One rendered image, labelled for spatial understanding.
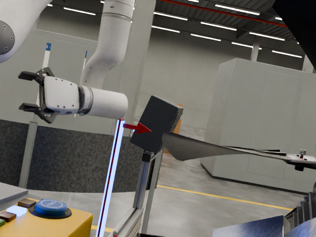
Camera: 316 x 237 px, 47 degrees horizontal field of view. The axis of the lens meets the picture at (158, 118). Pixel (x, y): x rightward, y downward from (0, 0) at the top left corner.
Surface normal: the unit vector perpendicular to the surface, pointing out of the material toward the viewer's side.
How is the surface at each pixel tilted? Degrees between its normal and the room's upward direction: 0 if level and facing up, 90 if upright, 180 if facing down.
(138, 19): 90
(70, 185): 90
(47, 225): 0
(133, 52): 90
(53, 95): 60
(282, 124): 90
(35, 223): 0
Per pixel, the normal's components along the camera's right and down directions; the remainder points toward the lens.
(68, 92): 0.61, -0.39
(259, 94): 0.05, 0.07
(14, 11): 0.83, -0.29
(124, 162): 0.66, 0.17
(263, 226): -0.61, -0.68
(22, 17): 0.94, -0.12
